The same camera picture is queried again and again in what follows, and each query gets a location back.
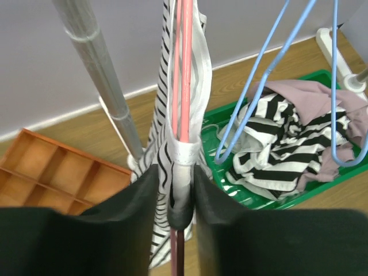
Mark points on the wide striped garment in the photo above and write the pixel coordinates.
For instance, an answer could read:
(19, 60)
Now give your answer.
(275, 148)

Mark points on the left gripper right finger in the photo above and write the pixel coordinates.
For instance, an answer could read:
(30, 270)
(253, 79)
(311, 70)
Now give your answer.
(235, 240)

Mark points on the pink wire hanger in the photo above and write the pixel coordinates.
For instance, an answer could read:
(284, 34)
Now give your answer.
(180, 115)

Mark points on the metal rack pole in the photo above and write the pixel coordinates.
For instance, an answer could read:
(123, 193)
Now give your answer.
(82, 27)
(356, 82)

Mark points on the orange compartment tray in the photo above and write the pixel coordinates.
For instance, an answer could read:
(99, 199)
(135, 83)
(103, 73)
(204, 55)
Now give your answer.
(42, 172)

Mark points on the left metal rack pole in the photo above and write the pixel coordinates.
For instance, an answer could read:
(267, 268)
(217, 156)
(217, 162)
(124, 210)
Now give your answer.
(82, 27)

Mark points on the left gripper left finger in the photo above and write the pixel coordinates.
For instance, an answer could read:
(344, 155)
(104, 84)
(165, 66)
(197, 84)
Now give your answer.
(111, 238)

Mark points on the mauve pink garment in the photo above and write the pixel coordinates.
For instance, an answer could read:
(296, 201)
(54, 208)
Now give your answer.
(313, 100)

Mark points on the thin striped tank top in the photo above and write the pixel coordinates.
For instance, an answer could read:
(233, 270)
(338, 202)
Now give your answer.
(161, 144)

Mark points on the green plastic bin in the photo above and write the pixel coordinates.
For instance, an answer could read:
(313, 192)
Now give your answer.
(221, 131)

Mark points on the right metal rack pole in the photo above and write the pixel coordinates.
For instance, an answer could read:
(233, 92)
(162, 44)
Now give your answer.
(356, 82)

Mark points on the right white rack foot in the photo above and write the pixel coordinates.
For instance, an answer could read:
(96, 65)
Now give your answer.
(335, 58)

